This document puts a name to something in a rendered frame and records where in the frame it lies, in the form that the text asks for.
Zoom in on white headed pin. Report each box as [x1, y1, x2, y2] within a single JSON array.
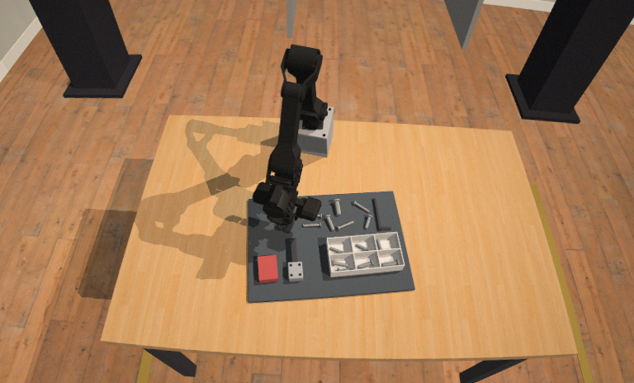
[[333, 199, 341, 215], [381, 259, 400, 267]]

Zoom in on red rectangular block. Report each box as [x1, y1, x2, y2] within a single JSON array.
[[258, 255, 278, 283]]

